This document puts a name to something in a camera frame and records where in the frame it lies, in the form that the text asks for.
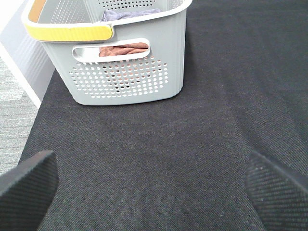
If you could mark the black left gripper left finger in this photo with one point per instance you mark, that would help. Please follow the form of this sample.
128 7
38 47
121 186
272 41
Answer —
27 191

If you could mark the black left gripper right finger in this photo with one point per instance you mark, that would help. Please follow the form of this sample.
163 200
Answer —
278 193

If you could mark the grey perforated laundry basket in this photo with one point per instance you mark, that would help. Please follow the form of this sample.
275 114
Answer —
125 79

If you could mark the brown towel in basket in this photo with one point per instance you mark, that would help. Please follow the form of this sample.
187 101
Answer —
123 49

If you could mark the grey-purple towel in basket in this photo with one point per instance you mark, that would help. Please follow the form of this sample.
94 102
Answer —
110 15

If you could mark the yellow basket handle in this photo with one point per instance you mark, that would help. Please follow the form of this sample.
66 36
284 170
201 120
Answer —
63 21

